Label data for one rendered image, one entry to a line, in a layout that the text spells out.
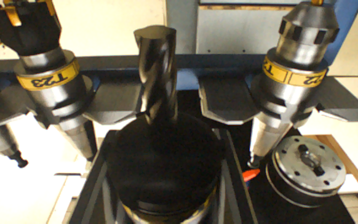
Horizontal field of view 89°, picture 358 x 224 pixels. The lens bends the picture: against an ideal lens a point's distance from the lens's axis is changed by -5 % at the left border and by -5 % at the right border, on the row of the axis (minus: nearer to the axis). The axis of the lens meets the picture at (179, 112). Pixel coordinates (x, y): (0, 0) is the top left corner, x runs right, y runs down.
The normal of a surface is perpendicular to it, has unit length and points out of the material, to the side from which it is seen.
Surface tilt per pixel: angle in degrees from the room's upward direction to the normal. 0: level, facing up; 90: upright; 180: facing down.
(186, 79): 90
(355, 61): 90
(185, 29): 90
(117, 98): 180
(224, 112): 170
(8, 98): 180
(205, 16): 90
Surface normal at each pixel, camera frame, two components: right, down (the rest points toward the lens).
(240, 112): -0.01, -0.62
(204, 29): 0.03, 0.65
